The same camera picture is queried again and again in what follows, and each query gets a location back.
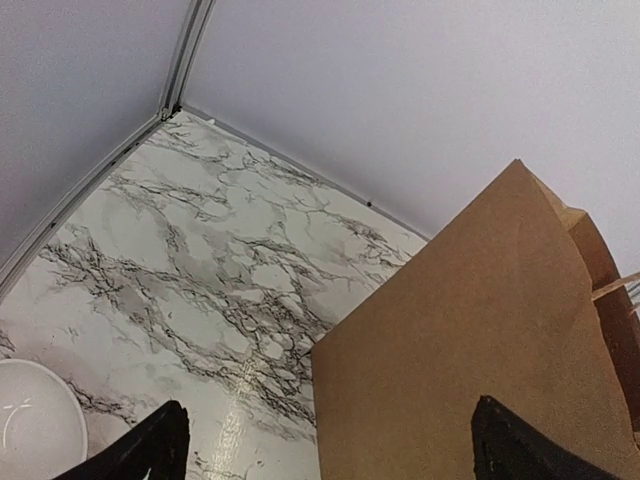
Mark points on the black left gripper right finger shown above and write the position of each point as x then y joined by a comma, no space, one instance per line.
548,436

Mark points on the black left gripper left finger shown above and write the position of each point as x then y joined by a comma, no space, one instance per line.
156,448

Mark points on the brown paper bag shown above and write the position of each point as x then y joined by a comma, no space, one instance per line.
519,294

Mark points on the orange paper bowl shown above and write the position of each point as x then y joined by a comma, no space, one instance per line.
43,428

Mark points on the aluminium left corner post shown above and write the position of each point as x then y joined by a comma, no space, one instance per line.
192,30

